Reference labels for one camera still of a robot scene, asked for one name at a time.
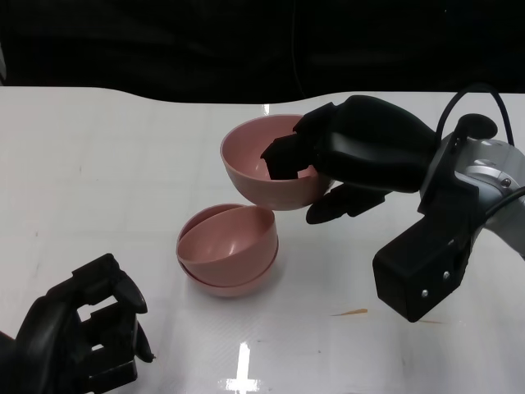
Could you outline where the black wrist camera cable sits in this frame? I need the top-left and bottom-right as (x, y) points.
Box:
(436, 83), (525, 217)

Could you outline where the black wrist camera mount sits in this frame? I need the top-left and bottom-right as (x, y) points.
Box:
(372, 118), (482, 324)

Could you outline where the black backdrop cloth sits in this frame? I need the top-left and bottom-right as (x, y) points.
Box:
(0, 0), (525, 106)

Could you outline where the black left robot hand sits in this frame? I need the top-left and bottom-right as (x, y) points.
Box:
(11, 253), (155, 394)

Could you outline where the black round desk grommet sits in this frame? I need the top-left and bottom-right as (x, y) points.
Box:
(459, 114), (500, 141)

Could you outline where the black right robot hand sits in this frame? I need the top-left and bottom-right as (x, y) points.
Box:
(261, 94), (438, 226)

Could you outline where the pink plastic bowl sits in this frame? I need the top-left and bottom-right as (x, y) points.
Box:
(176, 204), (276, 277)
(220, 114), (336, 213)
(176, 204), (281, 299)

